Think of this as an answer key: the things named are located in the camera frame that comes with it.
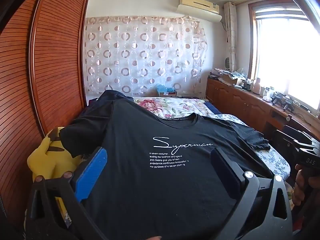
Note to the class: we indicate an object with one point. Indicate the beige window curtain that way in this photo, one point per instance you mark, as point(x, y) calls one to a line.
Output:
point(230, 35)

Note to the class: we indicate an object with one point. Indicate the wooden cabinet counter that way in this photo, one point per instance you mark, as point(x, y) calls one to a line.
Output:
point(237, 100)

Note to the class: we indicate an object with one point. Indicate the cardboard box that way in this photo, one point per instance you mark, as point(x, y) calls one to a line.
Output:
point(170, 94)

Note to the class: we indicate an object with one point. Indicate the wooden louvered wardrobe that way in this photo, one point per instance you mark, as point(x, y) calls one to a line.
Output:
point(50, 67)

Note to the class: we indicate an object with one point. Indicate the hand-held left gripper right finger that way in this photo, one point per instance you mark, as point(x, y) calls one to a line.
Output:
point(225, 172)

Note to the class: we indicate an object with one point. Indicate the black printed t-shirt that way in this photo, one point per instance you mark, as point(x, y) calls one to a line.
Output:
point(162, 180)

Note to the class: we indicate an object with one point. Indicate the small white fan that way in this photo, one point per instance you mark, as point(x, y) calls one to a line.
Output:
point(227, 63)

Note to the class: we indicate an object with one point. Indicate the wall air conditioner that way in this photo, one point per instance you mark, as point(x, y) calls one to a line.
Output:
point(197, 7)

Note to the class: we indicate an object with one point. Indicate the folded navy clothes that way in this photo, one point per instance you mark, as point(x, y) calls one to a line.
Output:
point(110, 95)

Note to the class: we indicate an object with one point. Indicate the pile of papers and bags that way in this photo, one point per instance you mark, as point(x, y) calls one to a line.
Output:
point(225, 73)

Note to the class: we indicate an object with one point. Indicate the wooden framed window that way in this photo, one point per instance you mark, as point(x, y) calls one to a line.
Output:
point(287, 55)

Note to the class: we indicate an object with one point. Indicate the spare grey gripper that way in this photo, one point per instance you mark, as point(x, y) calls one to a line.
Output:
point(277, 98)
point(288, 103)

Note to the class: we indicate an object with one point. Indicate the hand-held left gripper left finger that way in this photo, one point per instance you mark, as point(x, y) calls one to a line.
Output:
point(91, 172)

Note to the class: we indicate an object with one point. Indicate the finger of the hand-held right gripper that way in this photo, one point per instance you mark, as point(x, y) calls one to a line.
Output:
point(282, 142)

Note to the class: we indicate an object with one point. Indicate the circle-patterned sheer curtain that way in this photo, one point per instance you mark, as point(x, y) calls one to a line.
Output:
point(140, 55)

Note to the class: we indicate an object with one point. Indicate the person's right hand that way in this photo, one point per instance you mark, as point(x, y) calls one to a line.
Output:
point(298, 192)

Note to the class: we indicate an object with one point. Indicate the blue plastic bag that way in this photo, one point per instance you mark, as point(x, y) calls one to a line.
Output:
point(163, 88)

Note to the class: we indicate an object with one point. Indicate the white bottle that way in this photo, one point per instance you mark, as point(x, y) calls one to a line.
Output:
point(256, 85)

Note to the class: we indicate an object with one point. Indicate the yellow plush toy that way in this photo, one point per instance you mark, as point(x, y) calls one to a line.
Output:
point(47, 157)

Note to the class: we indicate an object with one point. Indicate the blue floral bed sheet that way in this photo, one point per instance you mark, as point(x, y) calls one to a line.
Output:
point(275, 162)

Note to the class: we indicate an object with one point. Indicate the white plastic container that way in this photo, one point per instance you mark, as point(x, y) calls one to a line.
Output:
point(267, 93)

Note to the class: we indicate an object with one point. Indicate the navy blanket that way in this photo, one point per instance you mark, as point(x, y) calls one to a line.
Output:
point(213, 108)

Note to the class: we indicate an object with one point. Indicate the pink floral quilt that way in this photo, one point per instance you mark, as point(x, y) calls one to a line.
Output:
point(175, 106)

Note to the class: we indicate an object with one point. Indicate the person's left hand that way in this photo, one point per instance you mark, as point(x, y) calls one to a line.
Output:
point(151, 238)

